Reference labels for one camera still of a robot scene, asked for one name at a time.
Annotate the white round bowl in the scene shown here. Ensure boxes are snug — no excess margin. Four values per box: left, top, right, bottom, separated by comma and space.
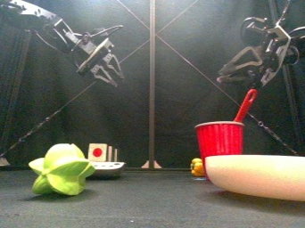
203, 153, 305, 203

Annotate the red plastic cup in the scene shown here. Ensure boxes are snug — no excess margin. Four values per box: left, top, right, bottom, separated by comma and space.
192, 120, 246, 176

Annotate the red plastic utensil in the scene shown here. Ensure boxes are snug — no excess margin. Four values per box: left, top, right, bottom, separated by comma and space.
232, 88, 259, 124

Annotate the green toy starfruit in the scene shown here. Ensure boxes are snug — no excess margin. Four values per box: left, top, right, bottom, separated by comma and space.
26, 142, 97, 197

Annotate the thin diagonal frame cord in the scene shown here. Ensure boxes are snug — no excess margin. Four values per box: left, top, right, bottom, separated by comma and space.
113, 0, 300, 157
0, 0, 200, 158

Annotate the sushi piece with red centre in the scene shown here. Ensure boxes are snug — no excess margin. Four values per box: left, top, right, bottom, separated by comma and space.
86, 142, 108, 163

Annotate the vertical metal frame pole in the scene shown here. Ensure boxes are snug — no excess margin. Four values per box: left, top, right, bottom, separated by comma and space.
140, 0, 163, 170

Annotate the yellow toy bell pepper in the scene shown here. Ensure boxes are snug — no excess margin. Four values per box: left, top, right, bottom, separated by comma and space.
188, 157, 207, 178

